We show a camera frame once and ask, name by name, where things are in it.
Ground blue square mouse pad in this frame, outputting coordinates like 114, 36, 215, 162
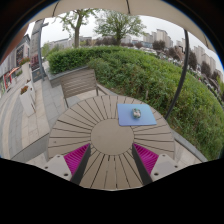
116, 102, 158, 127

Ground white planter with flowers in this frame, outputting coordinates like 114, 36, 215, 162
19, 84, 37, 118

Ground beige patio umbrella canopy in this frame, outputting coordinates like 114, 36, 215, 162
29, 0, 216, 53

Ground brown slatted outdoor chair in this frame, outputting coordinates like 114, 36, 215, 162
59, 68, 110, 108

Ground distant apartment buildings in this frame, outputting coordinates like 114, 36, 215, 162
143, 28, 224, 83

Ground transparent green computer mouse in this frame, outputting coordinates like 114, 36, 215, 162
131, 107, 142, 120

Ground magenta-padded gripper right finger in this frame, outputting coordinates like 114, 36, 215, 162
131, 143, 183, 187

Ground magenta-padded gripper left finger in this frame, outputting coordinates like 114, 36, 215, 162
43, 143, 92, 186

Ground tree with bare trunk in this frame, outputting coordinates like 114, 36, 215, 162
56, 8, 99, 49

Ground tall grey sign pillar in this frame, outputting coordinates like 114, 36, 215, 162
29, 19, 50, 83

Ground green hedge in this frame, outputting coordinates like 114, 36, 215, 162
46, 45, 224, 161

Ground round leafy tree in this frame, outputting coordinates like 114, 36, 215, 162
94, 9, 147, 47

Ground dark curved umbrella pole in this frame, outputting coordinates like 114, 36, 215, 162
164, 29, 190, 120

